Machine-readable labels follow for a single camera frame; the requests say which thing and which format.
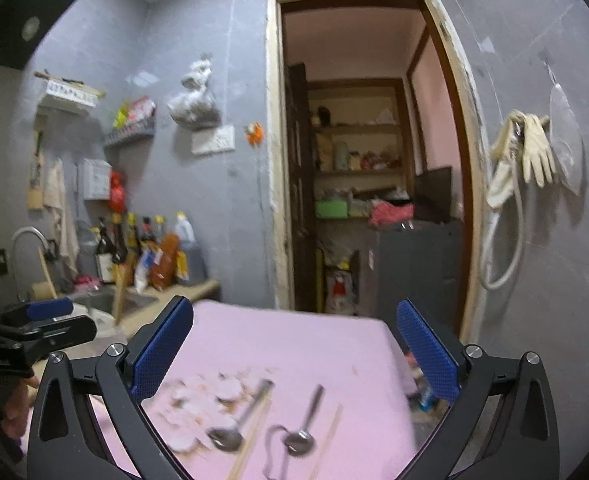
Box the white plastic utensil holder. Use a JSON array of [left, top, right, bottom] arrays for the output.
[[72, 310, 121, 337]]

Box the pink red cloth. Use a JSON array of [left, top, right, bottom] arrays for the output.
[[368, 201, 415, 228]]

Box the hanging clear plastic bag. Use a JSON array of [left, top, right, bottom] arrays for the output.
[[547, 62, 586, 196]]

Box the wooden wall knife holder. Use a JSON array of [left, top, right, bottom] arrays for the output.
[[28, 130, 46, 211]]

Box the short silver metal spoon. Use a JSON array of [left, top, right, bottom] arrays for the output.
[[282, 385, 325, 456]]

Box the green box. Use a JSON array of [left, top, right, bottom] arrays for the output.
[[315, 200, 350, 220]]

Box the blue white plastic bag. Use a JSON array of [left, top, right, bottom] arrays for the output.
[[134, 249, 156, 293]]

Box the brown paper bag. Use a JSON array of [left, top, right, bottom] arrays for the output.
[[317, 137, 335, 171]]

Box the brown wooden shelf unit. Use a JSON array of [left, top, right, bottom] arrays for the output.
[[307, 77, 415, 221]]

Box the pale wooden door frame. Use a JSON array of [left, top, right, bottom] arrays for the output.
[[265, 0, 490, 346]]

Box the long silver metal spoon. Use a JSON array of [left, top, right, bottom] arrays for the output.
[[207, 379, 275, 453]]

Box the white wall socket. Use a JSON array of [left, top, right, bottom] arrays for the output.
[[214, 126, 236, 152]]

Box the metal vegetable peeler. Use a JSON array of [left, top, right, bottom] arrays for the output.
[[263, 424, 295, 480]]

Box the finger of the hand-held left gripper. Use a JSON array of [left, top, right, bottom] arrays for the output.
[[0, 297, 74, 327], [24, 315, 98, 352]]

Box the white hose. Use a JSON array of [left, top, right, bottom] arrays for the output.
[[479, 125, 525, 291]]

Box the white wall switch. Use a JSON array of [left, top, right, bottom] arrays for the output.
[[192, 130, 216, 156]]

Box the red bottle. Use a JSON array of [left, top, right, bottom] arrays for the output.
[[330, 270, 350, 311]]

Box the red snack packet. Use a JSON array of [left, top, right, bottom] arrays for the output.
[[127, 96, 156, 123]]

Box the white wall box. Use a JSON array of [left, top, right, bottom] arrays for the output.
[[82, 158, 112, 201]]

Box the large soy sauce bottle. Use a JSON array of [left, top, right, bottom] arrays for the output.
[[110, 212, 129, 266]]

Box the plastic oil jug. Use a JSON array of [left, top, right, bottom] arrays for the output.
[[173, 211, 208, 283]]

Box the person's left hand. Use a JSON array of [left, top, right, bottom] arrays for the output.
[[2, 377, 40, 436]]

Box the red plastic bag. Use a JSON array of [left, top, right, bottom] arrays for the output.
[[108, 171, 125, 213]]

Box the dark wooden door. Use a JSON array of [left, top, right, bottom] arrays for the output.
[[285, 62, 320, 313]]

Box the hanging clear bag of dried goods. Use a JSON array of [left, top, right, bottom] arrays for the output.
[[167, 55, 222, 127]]

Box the cream rubber glove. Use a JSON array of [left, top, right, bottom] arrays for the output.
[[521, 114, 557, 186], [485, 109, 525, 211]]

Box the orange food packet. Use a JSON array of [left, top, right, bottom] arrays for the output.
[[150, 232, 181, 291]]

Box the grey wall rack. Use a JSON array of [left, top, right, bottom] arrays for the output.
[[104, 116, 156, 148]]

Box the beige hanging towel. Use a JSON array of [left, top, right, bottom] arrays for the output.
[[43, 158, 79, 271]]

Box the metal kitchen faucet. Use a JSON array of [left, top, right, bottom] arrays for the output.
[[12, 226, 58, 306]]

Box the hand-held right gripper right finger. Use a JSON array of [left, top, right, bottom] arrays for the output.
[[395, 299, 561, 480]]

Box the grey cabinet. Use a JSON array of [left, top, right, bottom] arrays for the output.
[[357, 220, 465, 341]]

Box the dark bottle with white label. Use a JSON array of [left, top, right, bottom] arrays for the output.
[[96, 217, 118, 285]]

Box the pink floral table cloth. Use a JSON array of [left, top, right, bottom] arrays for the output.
[[89, 300, 420, 480]]

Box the yellow cap sauce bottle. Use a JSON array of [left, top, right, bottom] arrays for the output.
[[126, 212, 141, 253]]

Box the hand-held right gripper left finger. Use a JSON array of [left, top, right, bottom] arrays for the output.
[[27, 295, 195, 480]]

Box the black monitor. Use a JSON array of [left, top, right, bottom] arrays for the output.
[[414, 166, 453, 223]]

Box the beige sponge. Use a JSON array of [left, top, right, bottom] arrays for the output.
[[31, 281, 58, 302]]

